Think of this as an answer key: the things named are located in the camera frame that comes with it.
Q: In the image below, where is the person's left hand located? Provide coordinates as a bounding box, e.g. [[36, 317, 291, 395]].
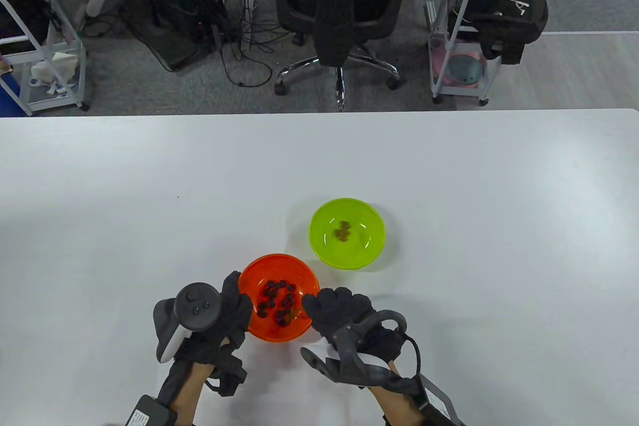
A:
[[172, 270, 254, 362]]

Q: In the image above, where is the teal round lid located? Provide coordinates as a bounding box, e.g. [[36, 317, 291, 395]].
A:
[[446, 54, 486, 84]]

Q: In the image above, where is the black white right controller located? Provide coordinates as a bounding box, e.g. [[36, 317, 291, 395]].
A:
[[301, 310, 422, 389]]

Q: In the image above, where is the pile of raisins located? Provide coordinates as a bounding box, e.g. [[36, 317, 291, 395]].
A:
[[256, 279, 299, 326]]

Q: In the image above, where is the white metal cart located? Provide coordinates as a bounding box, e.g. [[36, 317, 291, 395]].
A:
[[428, 0, 548, 106], [0, 0, 91, 117]]

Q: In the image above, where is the black white left controller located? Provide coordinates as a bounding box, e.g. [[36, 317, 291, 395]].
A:
[[152, 282, 223, 364]]

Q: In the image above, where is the black left wrist sensor module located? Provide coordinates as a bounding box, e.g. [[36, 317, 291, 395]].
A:
[[205, 349, 248, 398]]

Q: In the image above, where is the white crumpled bag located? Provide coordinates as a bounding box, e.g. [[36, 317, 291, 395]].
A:
[[30, 51, 79, 96]]

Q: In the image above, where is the pink tray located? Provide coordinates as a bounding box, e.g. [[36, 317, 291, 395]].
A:
[[430, 34, 487, 89]]

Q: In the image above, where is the orange plastic bowl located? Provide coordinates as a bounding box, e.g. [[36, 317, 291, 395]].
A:
[[238, 254, 320, 343]]

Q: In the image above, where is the blue object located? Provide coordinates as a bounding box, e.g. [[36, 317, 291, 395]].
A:
[[0, 74, 23, 117]]

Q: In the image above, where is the green plastic bowl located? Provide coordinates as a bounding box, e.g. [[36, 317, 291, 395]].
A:
[[309, 198, 386, 269]]

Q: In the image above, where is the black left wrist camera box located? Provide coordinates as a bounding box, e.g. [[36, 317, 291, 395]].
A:
[[122, 395, 178, 426]]

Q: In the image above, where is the black white controller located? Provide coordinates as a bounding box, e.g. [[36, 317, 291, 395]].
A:
[[152, 282, 223, 364], [301, 310, 422, 389]]

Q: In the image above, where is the person's right forearm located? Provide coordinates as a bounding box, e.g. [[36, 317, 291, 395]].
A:
[[369, 364, 425, 426]]

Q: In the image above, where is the person's right hand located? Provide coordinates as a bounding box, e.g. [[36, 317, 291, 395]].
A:
[[301, 288, 405, 363]]

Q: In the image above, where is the black bag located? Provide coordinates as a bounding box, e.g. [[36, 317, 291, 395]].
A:
[[0, 0, 63, 54]]

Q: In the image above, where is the tangle of black cables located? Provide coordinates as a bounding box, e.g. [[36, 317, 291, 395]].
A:
[[80, 0, 300, 88]]

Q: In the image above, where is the black backpack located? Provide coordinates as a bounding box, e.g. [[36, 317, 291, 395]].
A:
[[447, 0, 550, 65]]

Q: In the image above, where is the person's left forearm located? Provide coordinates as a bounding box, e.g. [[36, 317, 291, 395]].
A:
[[172, 361, 215, 424]]

